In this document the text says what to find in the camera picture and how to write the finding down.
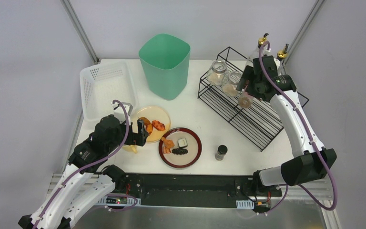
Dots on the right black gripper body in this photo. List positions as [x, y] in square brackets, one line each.
[250, 84]

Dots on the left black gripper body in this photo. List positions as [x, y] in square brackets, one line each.
[140, 133]

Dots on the glass jar with rice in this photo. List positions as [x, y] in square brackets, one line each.
[230, 83]

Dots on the pink lid spice shaker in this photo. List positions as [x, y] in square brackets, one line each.
[245, 100]

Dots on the cream plate with leaf pattern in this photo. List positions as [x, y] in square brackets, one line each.
[152, 113]

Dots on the gold spout oil bottle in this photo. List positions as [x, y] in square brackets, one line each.
[255, 53]

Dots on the black wire rack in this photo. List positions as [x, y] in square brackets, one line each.
[259, 123]

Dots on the glass jar with grains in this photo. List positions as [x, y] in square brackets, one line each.
[216, 72]

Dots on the red rimmed plate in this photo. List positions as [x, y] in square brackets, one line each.
[194, 148]

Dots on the black lid pepper shaker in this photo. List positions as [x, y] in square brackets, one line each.
[221, 152]

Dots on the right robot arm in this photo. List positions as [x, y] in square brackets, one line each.
[311, 159]

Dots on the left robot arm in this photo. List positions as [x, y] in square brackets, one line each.
[63, 208]

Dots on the fried chicken wing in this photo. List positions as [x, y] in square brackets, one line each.
[147, 124]

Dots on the yellow mug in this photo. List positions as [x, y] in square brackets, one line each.
[130, 148]

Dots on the fried chicken nugget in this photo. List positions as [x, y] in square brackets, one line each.
[168, 143]

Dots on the shrimp piece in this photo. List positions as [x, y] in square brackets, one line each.
[166, 150]

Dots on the black sea cucumber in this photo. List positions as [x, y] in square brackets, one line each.
[180, 151]

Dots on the sushi roll piece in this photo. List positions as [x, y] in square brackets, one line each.
[182, 143]

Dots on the white plastic basket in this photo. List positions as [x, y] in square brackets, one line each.
[102, 83]

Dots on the green plastic bin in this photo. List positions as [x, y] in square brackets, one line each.
[165, 63]

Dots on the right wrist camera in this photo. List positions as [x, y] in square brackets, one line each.
[278, 66]

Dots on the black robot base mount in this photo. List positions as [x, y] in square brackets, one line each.
[198, 191]

